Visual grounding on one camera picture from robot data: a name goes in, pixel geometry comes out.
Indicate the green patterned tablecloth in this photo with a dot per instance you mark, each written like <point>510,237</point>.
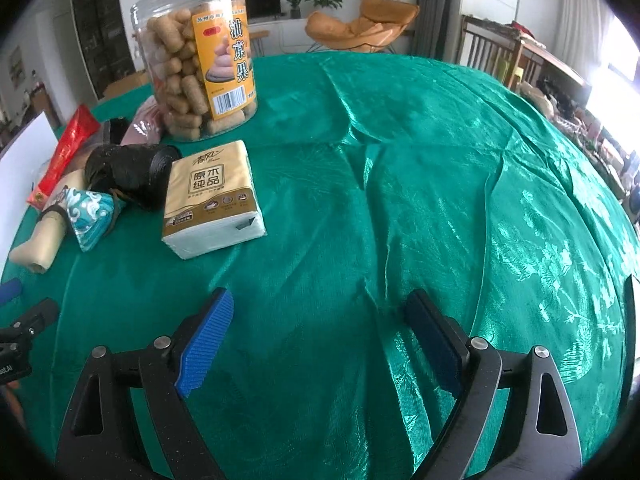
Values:
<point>400,185</point>

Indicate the white window curtain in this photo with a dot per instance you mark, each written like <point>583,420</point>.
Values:
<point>587,15</point>

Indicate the grey curtain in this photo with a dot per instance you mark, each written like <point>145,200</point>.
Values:
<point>434,5</point>

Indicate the orange lounge chair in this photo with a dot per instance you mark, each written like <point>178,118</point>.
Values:
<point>365,25</point>

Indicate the dark glass display cabinet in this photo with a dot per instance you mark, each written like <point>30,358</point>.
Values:
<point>100,25</point>

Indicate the beige tissue pack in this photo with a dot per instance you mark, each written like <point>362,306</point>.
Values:
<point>210,195</point>

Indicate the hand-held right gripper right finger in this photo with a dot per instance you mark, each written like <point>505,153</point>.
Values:
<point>430,340</point>

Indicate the wooden stool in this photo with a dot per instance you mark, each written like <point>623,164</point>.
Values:
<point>259,36</point>

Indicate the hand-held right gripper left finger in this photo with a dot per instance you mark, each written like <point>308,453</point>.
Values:
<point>207,340</point>

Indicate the white board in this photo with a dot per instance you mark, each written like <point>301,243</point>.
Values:
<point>20,185</point>

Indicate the black garbage bag roll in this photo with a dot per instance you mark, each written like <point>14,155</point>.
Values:
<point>130,170</point>

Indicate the beige paper roll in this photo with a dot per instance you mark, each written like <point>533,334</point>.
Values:
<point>40,245</point>

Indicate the teal patterned fabric pouch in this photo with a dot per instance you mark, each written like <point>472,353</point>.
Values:
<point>87,220</point>

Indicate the clear plastic snack jar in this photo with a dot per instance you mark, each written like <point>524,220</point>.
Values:
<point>170,70</point>

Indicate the cluttered wooden side table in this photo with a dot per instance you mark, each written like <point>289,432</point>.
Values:
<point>555,72</point>

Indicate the small potted plant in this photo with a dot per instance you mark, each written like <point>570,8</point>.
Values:
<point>295,6</point>

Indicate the pink plastic packet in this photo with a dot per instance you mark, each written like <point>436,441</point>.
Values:
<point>142,127</point>

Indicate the red foil packet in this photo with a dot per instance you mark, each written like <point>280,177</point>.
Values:
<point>70,140</point>

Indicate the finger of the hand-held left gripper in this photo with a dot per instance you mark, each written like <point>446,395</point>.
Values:
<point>35,317</point>
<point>10,292</point>

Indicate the black mesh cloth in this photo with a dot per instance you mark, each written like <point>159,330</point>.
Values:
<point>118,131</point>

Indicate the white television cabinet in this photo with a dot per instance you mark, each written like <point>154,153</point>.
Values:
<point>290,35</point>

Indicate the wooden slatted chair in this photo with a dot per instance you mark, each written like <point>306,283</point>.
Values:
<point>487,50</point>

